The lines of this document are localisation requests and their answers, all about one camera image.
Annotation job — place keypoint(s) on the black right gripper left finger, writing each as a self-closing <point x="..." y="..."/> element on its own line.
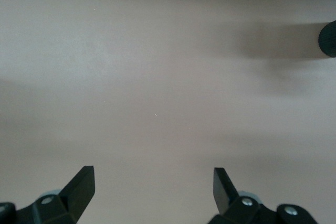
<point x="76" y="197"/>

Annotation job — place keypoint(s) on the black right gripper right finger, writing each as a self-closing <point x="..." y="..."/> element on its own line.
<point x="228" y="203"/>

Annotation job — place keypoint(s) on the black cylinder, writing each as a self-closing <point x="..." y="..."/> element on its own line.
<point x="328" y="40"/>

